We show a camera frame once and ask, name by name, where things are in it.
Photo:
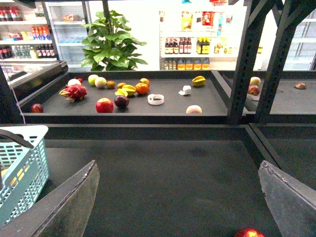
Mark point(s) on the small red apple left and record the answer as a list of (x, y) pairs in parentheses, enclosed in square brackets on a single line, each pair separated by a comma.
[(37, 108)]

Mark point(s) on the red apple on shelf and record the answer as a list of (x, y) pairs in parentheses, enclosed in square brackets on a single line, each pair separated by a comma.
[(104, 105)]

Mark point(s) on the dark purple plum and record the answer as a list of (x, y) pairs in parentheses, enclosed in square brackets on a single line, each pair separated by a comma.
[(121, 101)]

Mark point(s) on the white round onion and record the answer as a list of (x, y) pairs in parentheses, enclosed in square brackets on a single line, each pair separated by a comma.
[(73, 82)]

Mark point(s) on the yellow starfruit right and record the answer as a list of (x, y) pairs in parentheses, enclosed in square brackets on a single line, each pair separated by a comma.
[(199, 81)]

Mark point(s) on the brown kiwi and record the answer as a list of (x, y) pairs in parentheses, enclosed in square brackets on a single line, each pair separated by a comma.
[(120, 85), (110, 84)]

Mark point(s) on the orange persimmon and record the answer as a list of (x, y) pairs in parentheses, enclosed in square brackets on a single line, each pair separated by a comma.
[(142, 88)]

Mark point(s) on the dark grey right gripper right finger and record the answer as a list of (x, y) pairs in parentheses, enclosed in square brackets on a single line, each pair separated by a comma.
[(291, 203)]

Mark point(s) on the pale pink peach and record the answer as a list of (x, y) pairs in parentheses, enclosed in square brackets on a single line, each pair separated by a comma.
[(100, 82)]

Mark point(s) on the white drinks shelf left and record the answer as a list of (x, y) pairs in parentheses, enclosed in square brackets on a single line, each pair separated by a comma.
[(25, 33)]

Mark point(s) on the red apple behind post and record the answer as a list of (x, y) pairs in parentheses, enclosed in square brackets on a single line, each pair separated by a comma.
[(253, 90)]

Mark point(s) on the pink dragon fruit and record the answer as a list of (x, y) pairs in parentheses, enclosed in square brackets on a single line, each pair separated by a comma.
[(74, 92)]

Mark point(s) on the light blue plastic basket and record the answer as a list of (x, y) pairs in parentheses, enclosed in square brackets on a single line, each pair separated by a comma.
[(14, 200)]

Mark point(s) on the yellow starfruit slice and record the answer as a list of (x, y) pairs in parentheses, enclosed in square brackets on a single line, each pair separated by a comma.
[(122, 92)]

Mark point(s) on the white bottle shelf right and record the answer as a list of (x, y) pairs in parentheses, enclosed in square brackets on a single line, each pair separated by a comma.
[(200, 40)]

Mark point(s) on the brown fruit far right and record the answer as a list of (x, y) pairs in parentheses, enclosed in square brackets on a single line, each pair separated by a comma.
[(300, 86)]

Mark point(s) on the yellow starfruit centre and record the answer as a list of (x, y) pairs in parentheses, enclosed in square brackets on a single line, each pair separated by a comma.
[(131, 90)]

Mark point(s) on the green apple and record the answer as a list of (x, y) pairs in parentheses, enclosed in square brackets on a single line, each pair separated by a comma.
[(92, 78)]

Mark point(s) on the green potted plant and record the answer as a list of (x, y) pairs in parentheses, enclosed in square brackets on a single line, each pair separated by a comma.
[(109, 45)]

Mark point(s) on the pale peach front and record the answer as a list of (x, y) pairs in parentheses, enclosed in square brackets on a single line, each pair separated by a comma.
[(194, 109)]

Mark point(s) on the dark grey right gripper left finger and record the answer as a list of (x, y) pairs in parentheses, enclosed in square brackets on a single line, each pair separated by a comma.
[(64, 212)]

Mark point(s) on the black metal shelf post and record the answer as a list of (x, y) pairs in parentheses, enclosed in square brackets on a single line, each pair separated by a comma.
[(287, 14)]

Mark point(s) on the red apple near front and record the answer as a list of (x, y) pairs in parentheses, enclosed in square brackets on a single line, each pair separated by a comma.
[(249, 232)]

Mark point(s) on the yellow mango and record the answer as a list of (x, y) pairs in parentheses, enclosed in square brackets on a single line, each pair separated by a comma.
[(20, 175)]

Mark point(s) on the black raised fruit tray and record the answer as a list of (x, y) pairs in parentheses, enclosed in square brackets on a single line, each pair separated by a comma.
[(146, 97)]

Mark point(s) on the grey basket handle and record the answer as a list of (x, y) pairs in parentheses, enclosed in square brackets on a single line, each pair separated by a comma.
[(15, 138)]

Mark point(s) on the glass door fridge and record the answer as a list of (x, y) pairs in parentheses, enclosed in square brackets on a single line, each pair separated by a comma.
[(66, 19)]

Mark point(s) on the pale apple behind post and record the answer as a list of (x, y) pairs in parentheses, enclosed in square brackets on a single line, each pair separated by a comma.
[(255, 81)]

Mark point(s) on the black chest freezer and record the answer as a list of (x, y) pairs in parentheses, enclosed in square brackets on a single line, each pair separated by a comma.
[(27, 77)]

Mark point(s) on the red yellow mango apple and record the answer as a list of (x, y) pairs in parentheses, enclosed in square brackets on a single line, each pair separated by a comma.
[(145, 81)]

